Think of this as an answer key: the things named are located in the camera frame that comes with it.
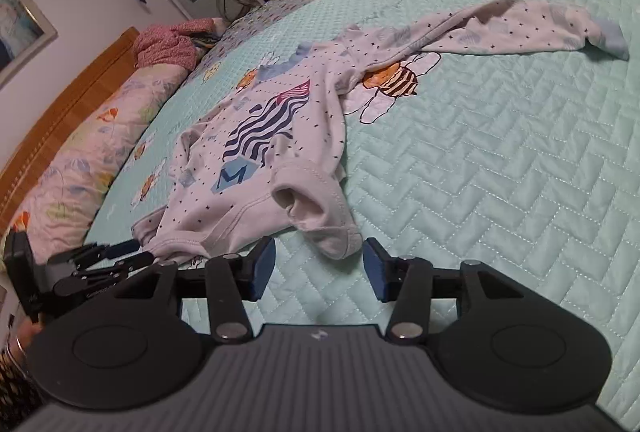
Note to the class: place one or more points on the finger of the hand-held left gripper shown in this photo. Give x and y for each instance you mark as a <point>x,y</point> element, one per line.
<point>140,260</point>
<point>125,247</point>

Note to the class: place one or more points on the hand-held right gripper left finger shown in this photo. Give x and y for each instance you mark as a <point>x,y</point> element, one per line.
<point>265,269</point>

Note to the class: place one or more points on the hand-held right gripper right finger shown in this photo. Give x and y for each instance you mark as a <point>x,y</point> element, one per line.
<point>375,274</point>

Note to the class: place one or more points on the white printed children's sweatshirt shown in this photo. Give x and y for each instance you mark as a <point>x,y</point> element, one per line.
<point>300,111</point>

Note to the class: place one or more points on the person's left hand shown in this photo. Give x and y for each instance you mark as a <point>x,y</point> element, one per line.
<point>27,332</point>

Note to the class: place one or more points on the floral pillow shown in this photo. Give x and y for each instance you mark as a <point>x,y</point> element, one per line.
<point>85,141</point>

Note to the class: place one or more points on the green quilted bee bedspread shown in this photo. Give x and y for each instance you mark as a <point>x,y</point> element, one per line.
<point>475,161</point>

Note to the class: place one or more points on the wooden headboard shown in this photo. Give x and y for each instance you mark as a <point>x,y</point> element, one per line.
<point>65,96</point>

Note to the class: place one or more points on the pink knitted garment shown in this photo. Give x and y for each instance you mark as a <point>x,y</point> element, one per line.
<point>165,44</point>

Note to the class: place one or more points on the framed wall picture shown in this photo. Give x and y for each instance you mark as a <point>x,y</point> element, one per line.
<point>20,26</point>

